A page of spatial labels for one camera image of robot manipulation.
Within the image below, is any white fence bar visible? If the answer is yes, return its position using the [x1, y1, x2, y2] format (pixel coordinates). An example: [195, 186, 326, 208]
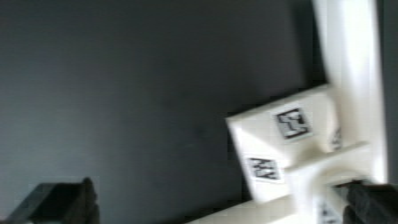
[312, 0, 387, 183]
[184, 195, 314, 224]

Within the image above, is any white right fence bar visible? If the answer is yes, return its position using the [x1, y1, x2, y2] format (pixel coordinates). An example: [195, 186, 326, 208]
[312, 0, 387, 183]

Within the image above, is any white front fence bar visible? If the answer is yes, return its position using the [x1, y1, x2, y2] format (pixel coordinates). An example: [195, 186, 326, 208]
[184, 195, 314, 224]

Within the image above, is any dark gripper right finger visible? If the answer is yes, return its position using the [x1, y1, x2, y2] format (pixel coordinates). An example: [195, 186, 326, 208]
[334, 180, 398, 224]

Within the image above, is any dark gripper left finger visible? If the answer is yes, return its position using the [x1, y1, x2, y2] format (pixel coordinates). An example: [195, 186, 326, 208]
[0, 177, 99, 224]

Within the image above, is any white lamp base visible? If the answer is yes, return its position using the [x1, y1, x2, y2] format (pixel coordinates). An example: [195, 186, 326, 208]
[227, 86, 374, 224]

